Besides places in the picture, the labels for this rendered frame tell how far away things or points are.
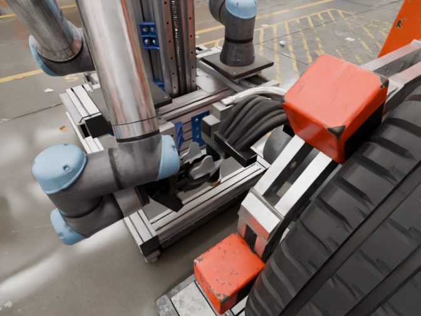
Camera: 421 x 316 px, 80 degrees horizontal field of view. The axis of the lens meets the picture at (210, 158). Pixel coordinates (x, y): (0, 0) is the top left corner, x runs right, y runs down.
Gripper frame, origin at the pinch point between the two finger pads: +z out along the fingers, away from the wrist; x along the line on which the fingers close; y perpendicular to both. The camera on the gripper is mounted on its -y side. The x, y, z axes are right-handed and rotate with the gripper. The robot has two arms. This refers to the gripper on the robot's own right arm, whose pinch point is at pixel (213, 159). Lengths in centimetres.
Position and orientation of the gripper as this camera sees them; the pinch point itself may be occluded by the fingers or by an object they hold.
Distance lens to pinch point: 62.4
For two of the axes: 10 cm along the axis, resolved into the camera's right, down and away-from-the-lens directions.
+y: 0.0, -7.1, -7.0
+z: 8.1, -4.1, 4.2
